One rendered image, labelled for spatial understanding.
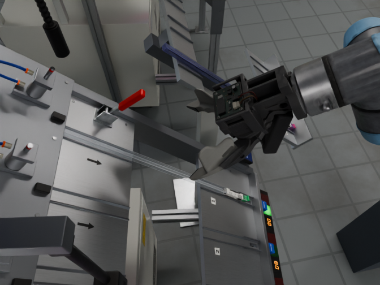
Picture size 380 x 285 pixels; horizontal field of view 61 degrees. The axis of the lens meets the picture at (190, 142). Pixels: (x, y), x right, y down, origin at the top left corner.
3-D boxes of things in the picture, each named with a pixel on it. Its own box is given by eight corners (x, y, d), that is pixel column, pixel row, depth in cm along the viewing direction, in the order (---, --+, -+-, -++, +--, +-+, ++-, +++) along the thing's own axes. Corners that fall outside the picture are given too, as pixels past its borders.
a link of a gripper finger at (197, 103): (181, 78, 58) (221, 85, 52) (198, 96, 62) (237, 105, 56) (172, 93, 57) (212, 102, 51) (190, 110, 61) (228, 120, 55)
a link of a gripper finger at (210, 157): (173, 167, 49) (214, 122, 49) (193, 181, 54) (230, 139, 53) (184, 179, 47) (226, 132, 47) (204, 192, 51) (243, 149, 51)
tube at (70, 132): (244, 197, 82) (247, 195, 81) (244, 202, 81) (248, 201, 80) (45, 121, 51) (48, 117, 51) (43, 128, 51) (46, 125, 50)
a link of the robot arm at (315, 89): (328, 77, 50) (343, 120, 46) (298, 89, 52) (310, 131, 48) (316, 46, 44) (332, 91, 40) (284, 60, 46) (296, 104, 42)
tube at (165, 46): (289, 126, 96) (293, 124, 95) (291, 130, 95) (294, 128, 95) (162, 46, 62) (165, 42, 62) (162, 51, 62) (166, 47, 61)
